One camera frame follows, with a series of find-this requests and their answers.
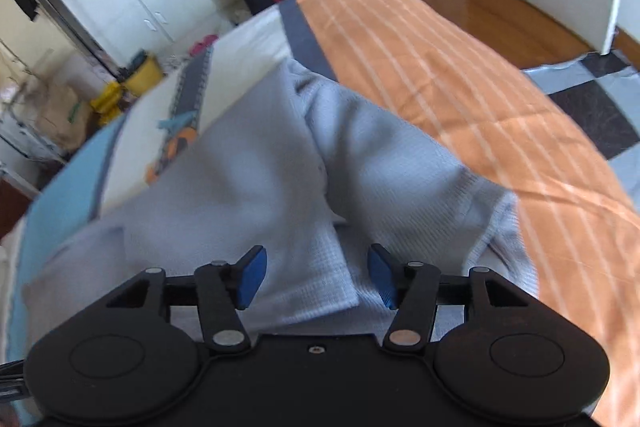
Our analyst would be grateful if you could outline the brown paper bag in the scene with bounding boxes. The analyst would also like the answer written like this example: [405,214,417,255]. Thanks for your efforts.
[37,81,94,153]

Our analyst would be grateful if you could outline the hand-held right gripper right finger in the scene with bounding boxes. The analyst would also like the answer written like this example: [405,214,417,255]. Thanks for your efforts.
[367,244,530,352]

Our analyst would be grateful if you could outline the grey knit garment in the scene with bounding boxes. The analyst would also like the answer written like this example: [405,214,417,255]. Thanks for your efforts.
[22,57,541,343]

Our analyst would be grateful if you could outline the pink slippers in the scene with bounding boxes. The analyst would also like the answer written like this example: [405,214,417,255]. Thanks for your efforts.
[189,34,220,58]

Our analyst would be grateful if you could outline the yellow plastic bag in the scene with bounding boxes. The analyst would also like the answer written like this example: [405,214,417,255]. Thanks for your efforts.
[89,81,126,128]

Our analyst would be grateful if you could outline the black and grey checkered mat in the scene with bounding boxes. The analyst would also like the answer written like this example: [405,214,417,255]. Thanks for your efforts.
[520,49,640,208]

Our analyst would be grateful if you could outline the yellow bucket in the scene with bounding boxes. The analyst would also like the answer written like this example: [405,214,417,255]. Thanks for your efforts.
[119,51,165,98]

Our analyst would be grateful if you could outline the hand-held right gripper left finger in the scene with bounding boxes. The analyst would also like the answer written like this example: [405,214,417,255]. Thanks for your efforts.
[104,245,268,354]

